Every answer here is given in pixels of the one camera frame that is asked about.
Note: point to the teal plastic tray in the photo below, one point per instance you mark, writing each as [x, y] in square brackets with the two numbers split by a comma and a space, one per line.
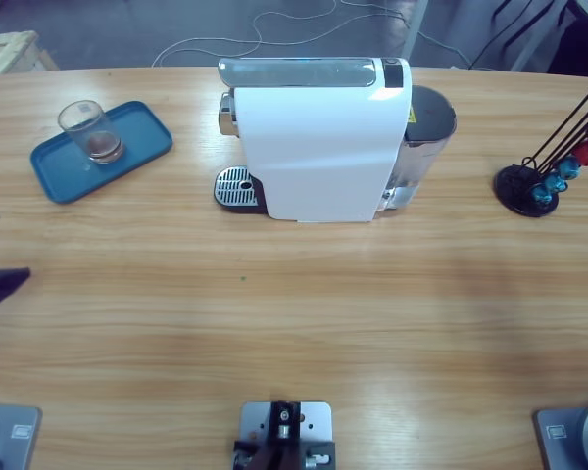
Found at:
[142, 137]

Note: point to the white capsule coffee machine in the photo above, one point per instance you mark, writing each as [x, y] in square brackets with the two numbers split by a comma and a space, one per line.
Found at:
[318, 147]

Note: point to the arm grey base plate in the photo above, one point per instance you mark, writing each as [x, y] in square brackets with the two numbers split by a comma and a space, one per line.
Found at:
[568, 436]
[10, 436]

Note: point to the black chair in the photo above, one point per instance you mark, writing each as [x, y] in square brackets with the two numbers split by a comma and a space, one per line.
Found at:
[583, 49]

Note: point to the center metal mount plate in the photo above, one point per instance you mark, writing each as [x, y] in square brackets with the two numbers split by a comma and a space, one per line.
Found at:
[255, 421]

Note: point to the wooden crate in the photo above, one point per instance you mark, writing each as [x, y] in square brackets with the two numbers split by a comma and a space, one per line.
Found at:
[10, 54]

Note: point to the clear drinking glass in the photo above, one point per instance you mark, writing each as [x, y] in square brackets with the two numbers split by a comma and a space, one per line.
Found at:
[93, 142]

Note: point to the black capsule holder stand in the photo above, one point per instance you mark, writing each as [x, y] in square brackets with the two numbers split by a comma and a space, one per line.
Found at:
[512, 188]

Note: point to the blue coffee capsule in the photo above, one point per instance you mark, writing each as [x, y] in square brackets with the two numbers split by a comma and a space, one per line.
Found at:
[540, 193]
[555, 182]
[569, 168]

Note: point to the silver grille drip tray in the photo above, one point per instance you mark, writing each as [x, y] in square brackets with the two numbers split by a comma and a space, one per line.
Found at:
[232, 188]

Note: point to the silver coffee machine lever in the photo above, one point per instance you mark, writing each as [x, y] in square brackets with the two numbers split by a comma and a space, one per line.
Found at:
[294, 71]

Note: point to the clear water tank black lid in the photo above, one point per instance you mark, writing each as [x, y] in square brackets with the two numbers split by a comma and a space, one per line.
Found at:
[431, 117]

